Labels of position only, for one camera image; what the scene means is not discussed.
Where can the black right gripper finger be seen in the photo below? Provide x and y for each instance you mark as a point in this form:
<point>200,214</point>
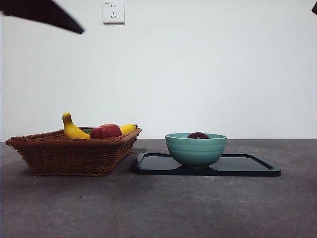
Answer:
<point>315,10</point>

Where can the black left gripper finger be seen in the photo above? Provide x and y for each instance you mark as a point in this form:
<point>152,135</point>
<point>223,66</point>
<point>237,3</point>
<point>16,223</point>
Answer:
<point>42,11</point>

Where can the dark purple plum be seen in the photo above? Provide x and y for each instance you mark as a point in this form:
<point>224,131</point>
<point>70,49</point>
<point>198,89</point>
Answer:
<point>198,136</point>

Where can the teal ribbed bowl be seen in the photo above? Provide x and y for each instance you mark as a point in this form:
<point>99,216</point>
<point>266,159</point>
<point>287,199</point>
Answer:
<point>195,151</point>

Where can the yellow banana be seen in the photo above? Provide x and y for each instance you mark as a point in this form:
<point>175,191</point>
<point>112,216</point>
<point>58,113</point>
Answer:
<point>70,131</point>

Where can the green avocado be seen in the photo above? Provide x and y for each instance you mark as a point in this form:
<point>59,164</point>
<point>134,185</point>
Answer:
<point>87,130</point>

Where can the red yellow apple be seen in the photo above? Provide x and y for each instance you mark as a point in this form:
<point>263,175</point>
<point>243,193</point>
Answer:
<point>106,131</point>

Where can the brown wicker basket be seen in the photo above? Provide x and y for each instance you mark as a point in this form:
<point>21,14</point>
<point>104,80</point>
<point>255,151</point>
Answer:
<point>69,156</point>

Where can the black rectangular tray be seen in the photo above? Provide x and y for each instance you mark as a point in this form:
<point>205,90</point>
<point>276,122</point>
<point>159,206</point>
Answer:
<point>153,164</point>

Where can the white wall socket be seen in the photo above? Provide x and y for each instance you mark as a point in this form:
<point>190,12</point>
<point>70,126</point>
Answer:
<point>114,12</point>

